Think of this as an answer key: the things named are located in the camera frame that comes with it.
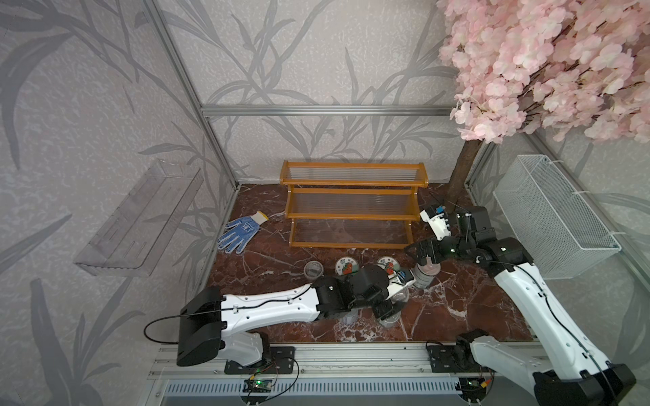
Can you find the right circuit board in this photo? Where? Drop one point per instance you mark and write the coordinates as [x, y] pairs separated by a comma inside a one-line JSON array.
[[474, 384]]

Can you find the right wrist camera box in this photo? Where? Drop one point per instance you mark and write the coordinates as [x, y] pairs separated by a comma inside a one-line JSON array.
[[436, 218]]

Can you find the circuit board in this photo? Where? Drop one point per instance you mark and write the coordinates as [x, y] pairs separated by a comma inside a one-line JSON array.
[[258, 385], [474, 384]]

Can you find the aluminium wall frame bar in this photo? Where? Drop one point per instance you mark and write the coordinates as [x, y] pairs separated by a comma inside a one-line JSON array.
[[325, 110]]

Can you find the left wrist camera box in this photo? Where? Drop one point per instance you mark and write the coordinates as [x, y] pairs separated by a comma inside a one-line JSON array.
[[400, 280]]

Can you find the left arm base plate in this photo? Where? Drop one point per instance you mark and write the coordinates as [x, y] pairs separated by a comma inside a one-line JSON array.
[[279, 360]]

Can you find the pink cherry blossom tree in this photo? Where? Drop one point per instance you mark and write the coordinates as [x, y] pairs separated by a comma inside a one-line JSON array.
[[554, 65]]

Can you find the tomato lid jar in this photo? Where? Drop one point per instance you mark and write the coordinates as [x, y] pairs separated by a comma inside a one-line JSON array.
[[389, 264], [346, 265]]

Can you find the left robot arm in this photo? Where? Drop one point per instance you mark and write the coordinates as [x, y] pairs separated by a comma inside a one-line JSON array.
[[215, 325]]

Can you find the blue white work glove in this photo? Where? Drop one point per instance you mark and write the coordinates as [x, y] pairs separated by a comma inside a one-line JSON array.
[[239, 232]]

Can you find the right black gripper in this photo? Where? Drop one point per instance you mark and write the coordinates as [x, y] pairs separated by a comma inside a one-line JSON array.
[[432, 244]]

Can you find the orange wooden three-tier shelf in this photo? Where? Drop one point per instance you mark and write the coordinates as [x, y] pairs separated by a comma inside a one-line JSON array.
[[352, 205]]

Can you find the left circuit board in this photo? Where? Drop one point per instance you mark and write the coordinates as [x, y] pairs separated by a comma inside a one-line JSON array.
[[258, 385]]

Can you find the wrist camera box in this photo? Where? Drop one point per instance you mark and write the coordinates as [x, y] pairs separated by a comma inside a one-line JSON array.
[[400, 280], [436, 218]]

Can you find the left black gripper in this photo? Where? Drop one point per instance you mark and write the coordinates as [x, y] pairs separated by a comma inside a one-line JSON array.
[[387, 309]]

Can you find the aluminium front rail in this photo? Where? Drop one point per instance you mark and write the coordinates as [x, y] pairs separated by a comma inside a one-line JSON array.
[[380, 359]]

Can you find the purple label tin can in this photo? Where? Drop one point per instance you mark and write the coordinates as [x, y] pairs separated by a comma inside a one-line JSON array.
[[350, 319]]

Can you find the white wire mesh basket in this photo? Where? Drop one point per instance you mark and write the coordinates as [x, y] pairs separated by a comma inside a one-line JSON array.
[[552, 220]]

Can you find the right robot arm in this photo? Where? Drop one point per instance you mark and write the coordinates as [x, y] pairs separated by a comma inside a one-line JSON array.
[[576, 371]]

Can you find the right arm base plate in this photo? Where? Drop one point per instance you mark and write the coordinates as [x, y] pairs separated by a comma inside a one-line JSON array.
[[444, 359]]

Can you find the clear acrylic wall shelf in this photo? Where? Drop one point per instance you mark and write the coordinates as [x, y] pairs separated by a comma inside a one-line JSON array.
[[134, 238]]

